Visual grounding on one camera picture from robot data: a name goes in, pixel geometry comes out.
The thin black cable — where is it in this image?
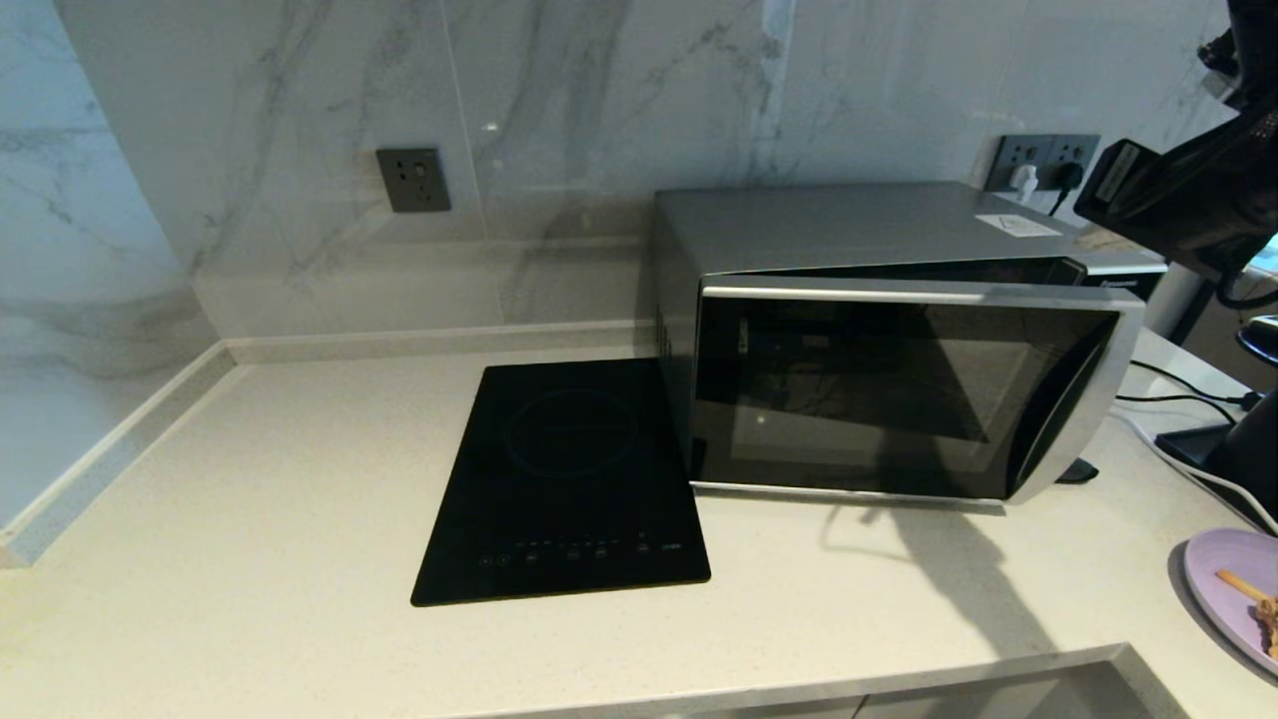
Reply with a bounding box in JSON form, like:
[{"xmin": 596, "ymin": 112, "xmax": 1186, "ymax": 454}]
[
  {"xmin": 1128, "ymin": 359, "xmax": 1261, "ymax": 410},
  {"xmin": 1116, "ymin": 392, "xmax": 1237, "ymax": 427}
]

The black round stool seat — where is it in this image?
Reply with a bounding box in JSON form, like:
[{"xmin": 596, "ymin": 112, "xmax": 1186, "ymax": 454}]
[{"xmin": 1236, "ymin": 315, "xmax": 1278, "ymax": 368}]

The white paper sticker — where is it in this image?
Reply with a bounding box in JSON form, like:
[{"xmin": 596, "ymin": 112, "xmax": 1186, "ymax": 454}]
[{"xmin": 975, "ymin": 213, "xmax": 1063, "ymax": 239}]

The dark door frame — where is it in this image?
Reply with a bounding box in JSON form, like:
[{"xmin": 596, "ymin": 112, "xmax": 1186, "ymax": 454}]
[{"xmin": 1143, "ymin": 262, "xmax": 1224, "ymax": 343}]

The black induction cooktop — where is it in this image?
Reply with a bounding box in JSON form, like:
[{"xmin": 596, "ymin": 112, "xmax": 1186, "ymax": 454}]
[{"xmin": 410, "ymin": 358, "xmax": 712, "ymax": 607}]

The grey wall socket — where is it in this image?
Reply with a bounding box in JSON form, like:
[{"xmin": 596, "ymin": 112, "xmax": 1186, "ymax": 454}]
[
  {"xmin": 375, "ymin": 148, "xmax": 452, "ymax": 214},
  {"xmin": 1044, "ymin": 134, "xmax": 1101, "ymax": 191},
  {"xmin": 983, "ymin": 135, "xmax": 1049, "ymax": 194}
]

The yellow french fry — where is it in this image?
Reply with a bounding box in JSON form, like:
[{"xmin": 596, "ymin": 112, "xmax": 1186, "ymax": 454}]
[{"xmin": 1214, "ymin": 569, "xmax": 1271, "ymax": 604}]

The black glass microwave door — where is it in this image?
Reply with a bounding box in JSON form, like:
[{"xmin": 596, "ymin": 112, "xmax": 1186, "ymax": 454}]
[{"xmin": 689, "ymin": 278, "xmax": 1147, "ymax": 504}]

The purple plate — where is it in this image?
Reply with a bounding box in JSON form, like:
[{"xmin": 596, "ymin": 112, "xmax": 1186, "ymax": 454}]
[{"xmin": 1183, "ymin": 528, "xmax": 1278, "ymax": 675}]

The silver microwave oven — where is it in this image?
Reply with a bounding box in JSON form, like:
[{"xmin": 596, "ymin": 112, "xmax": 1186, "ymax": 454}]
[{"xmin": 651, "ymin": 182, "xmax": 1169, "ymax": 495}]

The flat black appliance base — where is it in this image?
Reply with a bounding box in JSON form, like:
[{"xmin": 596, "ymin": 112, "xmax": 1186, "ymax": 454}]
[{"xmin": 1154, "ymin": 423, "xmax": 1239, "ymax": 472}]

